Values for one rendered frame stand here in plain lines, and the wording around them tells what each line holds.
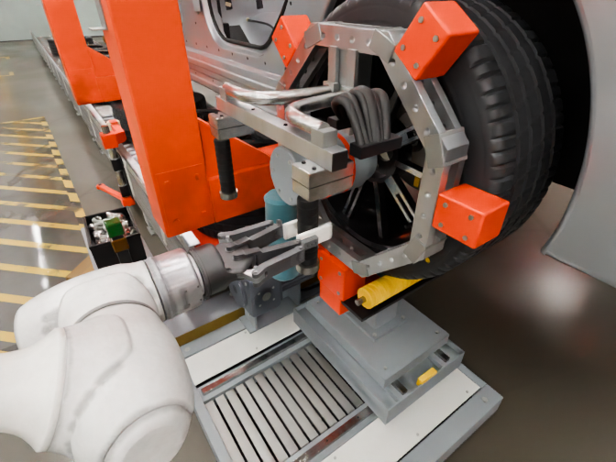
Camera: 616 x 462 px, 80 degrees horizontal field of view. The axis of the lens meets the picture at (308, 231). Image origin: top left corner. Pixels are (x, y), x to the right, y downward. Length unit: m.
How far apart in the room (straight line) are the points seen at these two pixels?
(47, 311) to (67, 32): 2.57
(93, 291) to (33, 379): 0.14
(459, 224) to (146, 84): 0.81
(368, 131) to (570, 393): 1.31
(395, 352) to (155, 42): 1.09
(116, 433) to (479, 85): 0.66
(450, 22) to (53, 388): 0.65
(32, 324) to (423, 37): 0.65
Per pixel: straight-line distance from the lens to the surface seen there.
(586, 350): 1.86
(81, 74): 3.00
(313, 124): 0.58
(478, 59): 0.71
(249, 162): 1.25
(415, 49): 0.67
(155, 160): 1.12
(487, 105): 0.70
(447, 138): 0.66
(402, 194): 0.88
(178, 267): 0.52
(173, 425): 0.36
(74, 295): 0.51
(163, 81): 1.08
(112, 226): 1.10
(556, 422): 1.57
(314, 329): 1.35
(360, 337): 1.26
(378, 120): 0.61
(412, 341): 1.29
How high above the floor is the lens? 1.18
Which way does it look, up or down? 33 degrees down
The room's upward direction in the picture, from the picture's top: straight up
